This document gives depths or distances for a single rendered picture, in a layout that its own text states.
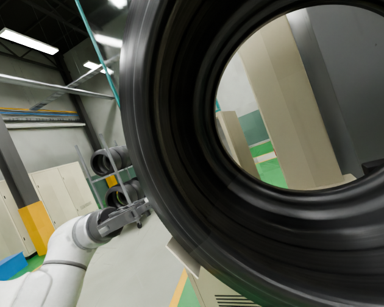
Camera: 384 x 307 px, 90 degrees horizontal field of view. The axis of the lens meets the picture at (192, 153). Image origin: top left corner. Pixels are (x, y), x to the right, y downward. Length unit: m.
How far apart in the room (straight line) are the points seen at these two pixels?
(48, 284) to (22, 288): 0.04
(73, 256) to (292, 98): 0.67
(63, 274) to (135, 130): 0.42
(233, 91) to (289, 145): 8.75
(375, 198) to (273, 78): 0.34
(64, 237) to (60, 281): 0.09
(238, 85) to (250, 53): 8.74
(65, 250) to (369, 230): 0.65
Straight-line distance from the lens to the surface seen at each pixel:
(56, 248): 0.61
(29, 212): 5.85
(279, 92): 0.57
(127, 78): 0.26
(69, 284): 0.59
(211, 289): 1.38
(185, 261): 0.31
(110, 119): 11.53
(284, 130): 0.57
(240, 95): 9.26
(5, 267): 5.74
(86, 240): 0.56
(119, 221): 0.44
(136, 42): 0.26
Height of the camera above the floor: 1.19
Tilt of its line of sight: 3 degrees down
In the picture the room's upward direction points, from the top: 22 degrees counter-clockwise
